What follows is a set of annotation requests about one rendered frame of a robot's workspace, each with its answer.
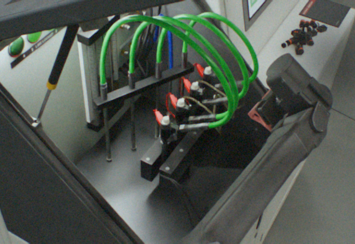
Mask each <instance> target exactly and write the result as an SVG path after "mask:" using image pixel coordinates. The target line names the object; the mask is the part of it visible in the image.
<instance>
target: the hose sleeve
mask: <svg viewBox="0 0 355 244"><path fill-rule="evenodd" d="M208 124H209V123H199V124H189V125H185V130H186V132H189V131H190V132H191V131H202V130H208V129H211V128H209V126H208Z"/></svg>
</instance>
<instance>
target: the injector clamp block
mask: <svg viewBox="0 0 355 244"><path fill-rule="evenodd" d="M224 107H225V106H224V104H223V103H222V104H220V105H216V106H215V114H223V113H224ZM207 109H209V110H210V111H212V112H213V109H214V106H208V107H207ZM200 111H201V107H197V108H196V114H195V116H200ZM202 115H211V114H210V113H209V112H208V111H207V110H205V111H204V113H203V114H202ZM214 131H215V128H211V129H208V130H202V131H191V132H190V131H189V132H182V140H181V142H180V143H179V144H178V145H177V147H176V148H175V141H172V142H169V150H168V158H167V159H166V161H165V162H164V164H163V165H162V166H161V152H162V141H161V137H159V138H158V139H157V140H156V142H155V143H154V144H153V145H152V147H151V148H150V149H149V150H148V151H147V152H146V153H145V155H144V157H142V158H141V159H140V165H141V177H142V178H144V179H146V180H147V181H149V182H152V181H153V180H154V178H155V177H156V176H157V175H158V173H160V174H161V175H163V176H165V177H169V178H172V179H174V180H175V181H178V180H179V178H180V177H181V176H182V175H183V176H186V177H187V178H189V177H190V176H191V174H192V173H193V172H194V170H195V169H196V168H197V166H198V165H199V164H200V162H201V161H202V160H203V158H204V150H205V145H206V141H208V139H209V137H210V136H211V135H212V134H213V132H214ZM160 174H159V186H160V187H162V188H164V189H166V190H168V191H171V190H172V188H173V186H174V183H173V182H171V181H169V180H167V179H165V178H163V177H161V176H160Z"/></svg>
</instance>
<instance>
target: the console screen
mask: <svg viewBox="0 0 355 244"><path fill-rule="evenodd" d="M272 1H273V0H242V7H243V20H244V31H246V32H247V31H248V30H249V29H250V27H251V26H252V24H253V23H255V22H256V20H257V19H258V17H259V16H260V15H261V14H262V13H263V12H264V11H265V9H266V8H267V6H269V5H270V3H271V2H272Z"/></svg>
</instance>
